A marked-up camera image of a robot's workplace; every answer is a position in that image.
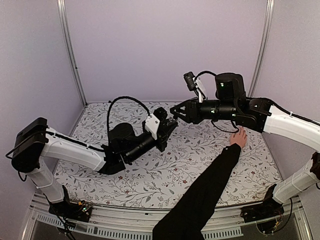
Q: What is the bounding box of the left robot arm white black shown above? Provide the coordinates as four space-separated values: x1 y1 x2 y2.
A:
5 115 178 217

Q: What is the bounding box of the right aluminium frame post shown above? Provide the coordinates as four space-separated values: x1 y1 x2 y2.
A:
248 0 275 97

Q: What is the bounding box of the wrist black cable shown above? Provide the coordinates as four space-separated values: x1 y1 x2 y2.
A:
196 70 218 81
106 96 152 146

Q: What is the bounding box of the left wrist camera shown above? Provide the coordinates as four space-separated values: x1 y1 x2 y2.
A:
144 107 168 140

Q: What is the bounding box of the floral patterned table mat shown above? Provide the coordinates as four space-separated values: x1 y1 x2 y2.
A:
53 101 282 209

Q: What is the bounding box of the left aluminium frame post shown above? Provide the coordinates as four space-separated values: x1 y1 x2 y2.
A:
56 0 88 107

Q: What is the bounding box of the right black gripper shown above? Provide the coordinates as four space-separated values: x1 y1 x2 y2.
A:
169 97 238 125

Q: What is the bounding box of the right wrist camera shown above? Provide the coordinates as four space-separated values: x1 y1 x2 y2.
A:
183 71 207 103

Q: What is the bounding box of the person's bare hand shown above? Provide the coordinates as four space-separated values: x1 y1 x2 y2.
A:
229 126 248 149

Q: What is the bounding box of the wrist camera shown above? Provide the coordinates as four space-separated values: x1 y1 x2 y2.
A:
183 71 207 103
144 107 168 140

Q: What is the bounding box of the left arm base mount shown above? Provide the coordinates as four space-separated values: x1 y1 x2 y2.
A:
48 185 92 223

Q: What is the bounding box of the aluminium frame post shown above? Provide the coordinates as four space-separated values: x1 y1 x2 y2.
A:
248 0 275 97
56 0 88 107

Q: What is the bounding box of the black sleeved forearm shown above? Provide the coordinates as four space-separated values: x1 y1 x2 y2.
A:
152 143 242 240

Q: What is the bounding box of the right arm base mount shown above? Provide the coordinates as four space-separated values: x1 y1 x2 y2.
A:
240 184 284 235

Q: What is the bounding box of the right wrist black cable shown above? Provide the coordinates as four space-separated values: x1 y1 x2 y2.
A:
196 70 218 81

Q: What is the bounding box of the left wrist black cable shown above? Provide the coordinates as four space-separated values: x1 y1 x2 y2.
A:
106 96 152 146

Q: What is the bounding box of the front aluminium rail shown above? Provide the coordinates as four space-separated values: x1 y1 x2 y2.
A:
22 194 313 240

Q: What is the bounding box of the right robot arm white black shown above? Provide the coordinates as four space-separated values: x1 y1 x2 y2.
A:
170 72 320 218

